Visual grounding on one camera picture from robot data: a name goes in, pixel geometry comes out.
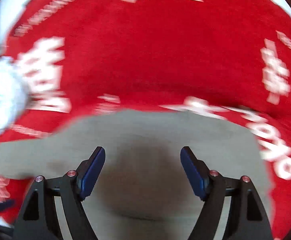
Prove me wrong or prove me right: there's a grey small garment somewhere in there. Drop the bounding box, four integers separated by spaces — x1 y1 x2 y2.
0 109 272 240

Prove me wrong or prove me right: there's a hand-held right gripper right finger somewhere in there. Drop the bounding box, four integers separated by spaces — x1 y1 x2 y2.
180 146 273 240

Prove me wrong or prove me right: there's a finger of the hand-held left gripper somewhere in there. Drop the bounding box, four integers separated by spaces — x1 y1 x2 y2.
0 199 15 240

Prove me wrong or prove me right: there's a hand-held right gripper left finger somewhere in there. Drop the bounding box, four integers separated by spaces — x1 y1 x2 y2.
12 146 106 240

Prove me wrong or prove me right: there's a white patterned cloth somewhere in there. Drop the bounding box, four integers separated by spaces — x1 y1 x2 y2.
0 55 30 143

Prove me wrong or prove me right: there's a red printed blanket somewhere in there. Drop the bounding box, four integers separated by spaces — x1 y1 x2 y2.
0 0 291 240

